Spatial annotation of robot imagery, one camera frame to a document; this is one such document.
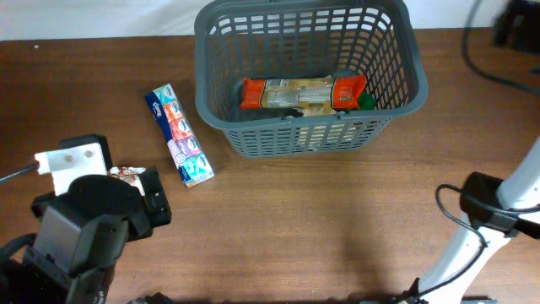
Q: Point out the colourful tissue multipack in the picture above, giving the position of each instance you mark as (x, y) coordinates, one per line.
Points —
(187, 153)

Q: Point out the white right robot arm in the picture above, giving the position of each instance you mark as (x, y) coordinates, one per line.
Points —
(489, 212)

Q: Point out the grey plastic basket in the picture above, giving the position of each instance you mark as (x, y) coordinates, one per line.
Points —
(264, 39)

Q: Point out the green lidded jar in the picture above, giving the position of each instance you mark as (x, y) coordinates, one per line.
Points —
(366, 102)

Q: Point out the red spaghetti packet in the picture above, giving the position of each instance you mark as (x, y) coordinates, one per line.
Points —
(328, 93)

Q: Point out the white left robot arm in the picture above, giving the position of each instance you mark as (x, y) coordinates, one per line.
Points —
(28, 278)

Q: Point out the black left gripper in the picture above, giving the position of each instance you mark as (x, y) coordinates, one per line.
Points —
(156, 199)

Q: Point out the beige paper bag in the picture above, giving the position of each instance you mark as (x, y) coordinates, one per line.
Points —
(316, 112)

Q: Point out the brown white snack wrapper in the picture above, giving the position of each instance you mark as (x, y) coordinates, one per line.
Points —
(129, 175)

